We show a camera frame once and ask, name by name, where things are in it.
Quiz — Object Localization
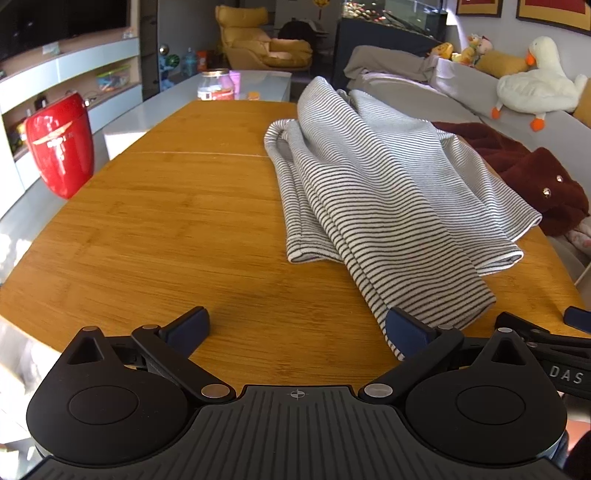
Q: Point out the clear plastic toy box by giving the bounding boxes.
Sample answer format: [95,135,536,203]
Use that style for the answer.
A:
[96,65,131,90]

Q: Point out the glass jar with red label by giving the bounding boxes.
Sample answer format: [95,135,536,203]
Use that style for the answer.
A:
[197,68,236,101]

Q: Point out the large yellow pillow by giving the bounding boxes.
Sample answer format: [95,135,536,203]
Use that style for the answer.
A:
[575,74,591,130]

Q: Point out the red framed gold calligraphy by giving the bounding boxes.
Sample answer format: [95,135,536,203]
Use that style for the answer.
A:
[516,0,591,37]

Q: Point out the white coffee table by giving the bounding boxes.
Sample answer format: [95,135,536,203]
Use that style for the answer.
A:
[102,69,293,161]

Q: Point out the black bag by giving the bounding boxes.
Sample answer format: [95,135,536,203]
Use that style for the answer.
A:
[277,19,324,40]

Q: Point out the black television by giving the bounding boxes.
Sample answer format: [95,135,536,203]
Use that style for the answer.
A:
[0,0,127,61]

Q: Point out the small yellow pillow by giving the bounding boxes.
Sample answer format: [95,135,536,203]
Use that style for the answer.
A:
[475,50,529,79]

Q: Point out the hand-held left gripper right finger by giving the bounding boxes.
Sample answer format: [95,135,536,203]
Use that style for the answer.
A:
[358,307,528,407]

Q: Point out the black white striped shirt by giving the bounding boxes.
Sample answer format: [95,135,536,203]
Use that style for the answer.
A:
[264,76,543,361]

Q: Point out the glass fish tank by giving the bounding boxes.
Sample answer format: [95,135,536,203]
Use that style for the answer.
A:
[339,0,448,38]

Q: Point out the brown fluffy coat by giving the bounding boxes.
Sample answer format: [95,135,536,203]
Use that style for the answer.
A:
[431,121,591,237]

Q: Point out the colourful plush toys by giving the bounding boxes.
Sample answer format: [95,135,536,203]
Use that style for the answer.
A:
[452,33,494,66]

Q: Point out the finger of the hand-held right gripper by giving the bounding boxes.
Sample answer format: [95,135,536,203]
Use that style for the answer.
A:
[563,305,591,334]
[496,312,570,346]

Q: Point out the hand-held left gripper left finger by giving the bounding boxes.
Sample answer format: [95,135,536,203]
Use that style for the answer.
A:
[68,306,237,404]

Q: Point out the grey sofa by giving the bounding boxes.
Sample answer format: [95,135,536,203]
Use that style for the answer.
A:
[346,58,591,287]

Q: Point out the white wall shelf unit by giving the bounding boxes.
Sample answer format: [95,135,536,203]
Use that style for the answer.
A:
[0,34,141,195]

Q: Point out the white goose plush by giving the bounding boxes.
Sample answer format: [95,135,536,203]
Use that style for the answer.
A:
[490,36,588,132]

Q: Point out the red framed figure print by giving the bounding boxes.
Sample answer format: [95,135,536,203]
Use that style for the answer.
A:
[456,0,503,18]

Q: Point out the blue toy figure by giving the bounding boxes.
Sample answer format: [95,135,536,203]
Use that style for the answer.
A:
[158,44,181,88]

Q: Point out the beige blanket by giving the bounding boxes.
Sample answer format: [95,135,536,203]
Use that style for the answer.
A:
[344,45,444,84]

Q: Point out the yellow armchair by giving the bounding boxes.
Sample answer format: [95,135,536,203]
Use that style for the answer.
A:
[215,4,314,71]

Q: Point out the glossy red bin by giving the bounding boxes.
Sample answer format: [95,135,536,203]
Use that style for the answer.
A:
[25,91,95,200]

